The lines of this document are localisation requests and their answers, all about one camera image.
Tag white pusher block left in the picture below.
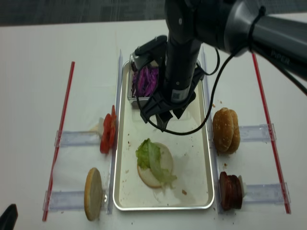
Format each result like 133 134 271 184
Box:
97 117 104 137

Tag white pusher block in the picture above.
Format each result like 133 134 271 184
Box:
97 117 104 137
238 175 247 198

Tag right long clear divider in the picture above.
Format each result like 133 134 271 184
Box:
200 46 224 214

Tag clear rail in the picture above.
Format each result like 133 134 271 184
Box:
239 124 276 142
54 130 101 147
43 191 84 211
243 183 291 205

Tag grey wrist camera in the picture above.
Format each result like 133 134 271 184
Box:
132 35 167 70

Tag front sesame bun top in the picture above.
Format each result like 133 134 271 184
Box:
213 107 234 152

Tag green lettuce leaf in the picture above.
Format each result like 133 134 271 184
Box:
135 138 178 189

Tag rear sesame bun top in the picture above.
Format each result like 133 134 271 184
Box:
228 109 240 154

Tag right red strip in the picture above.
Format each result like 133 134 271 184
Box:
252 54 292 214

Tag clear plastic salad container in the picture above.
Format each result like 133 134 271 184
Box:
127 55 157 108

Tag rear meat patties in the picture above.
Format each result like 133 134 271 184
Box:
228 175 243 209

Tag white pusher block right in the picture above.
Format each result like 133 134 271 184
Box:
238 175 247 198

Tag bottom bun slice on tray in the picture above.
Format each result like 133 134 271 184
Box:
137 142 174 188

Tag left red strip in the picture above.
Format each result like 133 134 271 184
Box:
42 61 75 222

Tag left lower clear rail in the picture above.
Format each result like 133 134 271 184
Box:
43 191 84 211

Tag rear tomato slice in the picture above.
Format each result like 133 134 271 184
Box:
109 105 117 147

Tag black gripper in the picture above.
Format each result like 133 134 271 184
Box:
140 61 204 131

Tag black object bottom left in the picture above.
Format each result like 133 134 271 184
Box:
0 204 18 230

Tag upright bun half left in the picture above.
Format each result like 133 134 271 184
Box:
84 167 103 221

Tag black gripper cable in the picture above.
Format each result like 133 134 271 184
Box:
131 7 307 135

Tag right lower clear rail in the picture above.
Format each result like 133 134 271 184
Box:
243 183 291 205

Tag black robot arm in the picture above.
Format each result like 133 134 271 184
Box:
132 0 307 132

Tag left upper clear rail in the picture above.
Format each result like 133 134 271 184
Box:
54 130 101 147

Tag left long clear divider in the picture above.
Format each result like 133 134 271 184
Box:
106 49 123 215

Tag sesame bun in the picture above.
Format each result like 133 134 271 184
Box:
228 109 240 154
213 107 234 152

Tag long clear divider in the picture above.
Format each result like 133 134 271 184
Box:
106 49 123 215
200 46 224 214

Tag shredded purple cabbage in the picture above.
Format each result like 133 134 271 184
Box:
131 62 159 98

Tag right upper clear rail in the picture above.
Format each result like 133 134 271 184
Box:
239 124 276 142

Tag red strip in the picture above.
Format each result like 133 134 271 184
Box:
252 54 292 214
42 61 75 222

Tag front meat patty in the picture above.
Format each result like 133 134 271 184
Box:
219 172 233 211

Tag white metal tray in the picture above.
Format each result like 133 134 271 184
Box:
113 62 214 211

